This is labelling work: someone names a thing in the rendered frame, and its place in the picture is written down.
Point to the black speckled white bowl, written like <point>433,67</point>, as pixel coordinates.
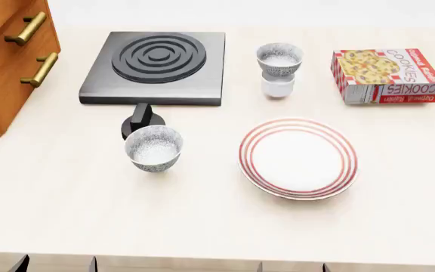
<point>279,61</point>
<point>153,153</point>

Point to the white ramekin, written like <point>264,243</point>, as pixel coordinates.
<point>278,88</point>

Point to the white plate with red rings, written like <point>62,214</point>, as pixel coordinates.
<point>297,160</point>

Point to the black stove knob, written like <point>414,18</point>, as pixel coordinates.
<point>140,114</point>

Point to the black flat stove burner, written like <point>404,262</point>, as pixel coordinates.
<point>100,85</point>

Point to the dark table support panel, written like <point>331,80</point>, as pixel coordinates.
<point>93,266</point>
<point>22,265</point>

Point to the red cookies box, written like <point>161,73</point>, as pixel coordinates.
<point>387,71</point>

